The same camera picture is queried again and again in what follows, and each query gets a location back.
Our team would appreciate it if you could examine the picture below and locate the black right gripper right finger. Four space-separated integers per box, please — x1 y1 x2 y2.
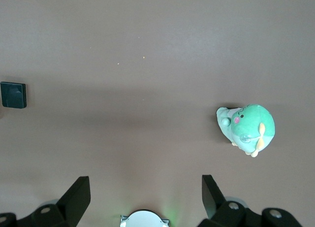
198 174 303 227

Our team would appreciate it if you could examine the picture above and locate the brown table cover mat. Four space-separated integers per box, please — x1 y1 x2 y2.
0 0 315 227

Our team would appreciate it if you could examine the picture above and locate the green plush dinosaur toy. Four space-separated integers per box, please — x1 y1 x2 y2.
216 103 276 158

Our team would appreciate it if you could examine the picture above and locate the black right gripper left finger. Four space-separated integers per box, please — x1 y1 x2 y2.
0 176 91 227

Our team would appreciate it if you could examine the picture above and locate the small black box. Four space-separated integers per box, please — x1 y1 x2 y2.
0 81 27 109

